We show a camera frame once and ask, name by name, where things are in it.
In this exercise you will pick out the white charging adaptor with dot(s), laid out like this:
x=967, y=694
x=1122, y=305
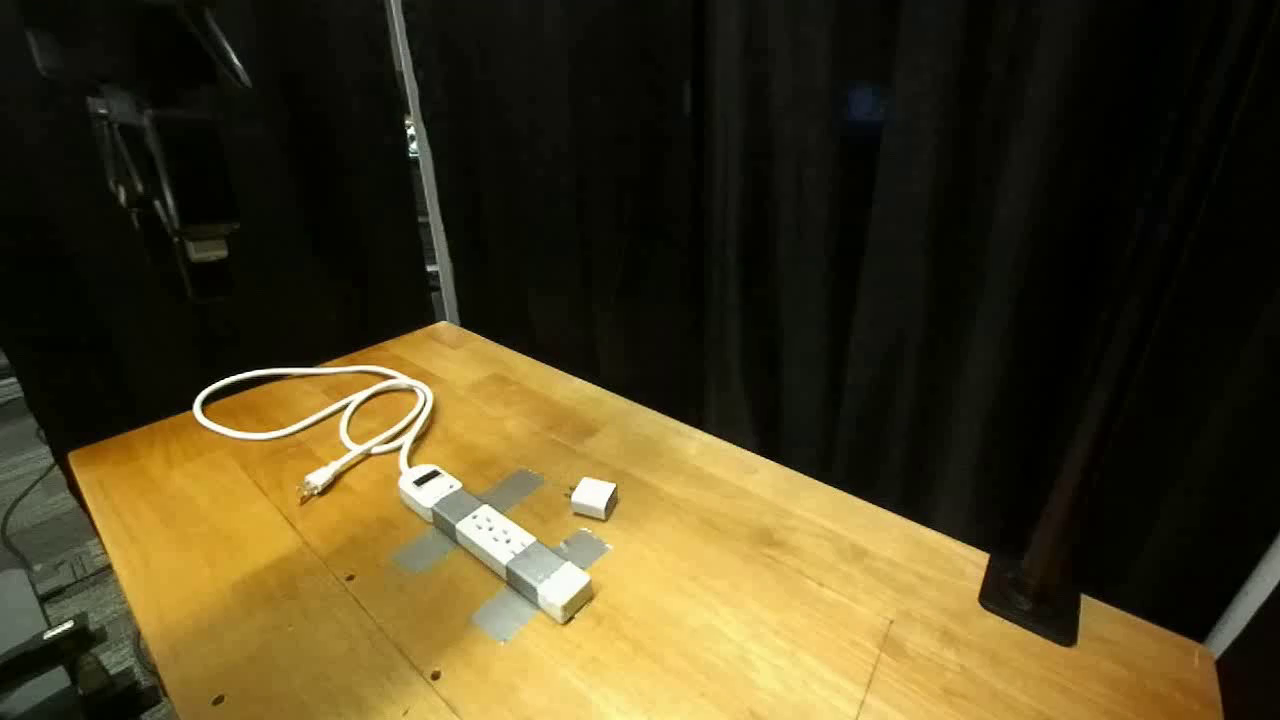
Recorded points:
x=595, y=503

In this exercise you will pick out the grey tape strip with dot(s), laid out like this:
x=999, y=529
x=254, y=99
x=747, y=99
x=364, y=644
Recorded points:
x=514, y=488

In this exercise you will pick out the black curtain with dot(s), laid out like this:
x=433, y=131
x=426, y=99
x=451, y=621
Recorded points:
x=800, y=203

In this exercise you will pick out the black stand with pole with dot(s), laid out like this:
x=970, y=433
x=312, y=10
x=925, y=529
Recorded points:
x=1025, y=601

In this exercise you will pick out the white frame pole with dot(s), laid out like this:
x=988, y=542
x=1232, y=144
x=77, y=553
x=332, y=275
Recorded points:
x=1245, y=592

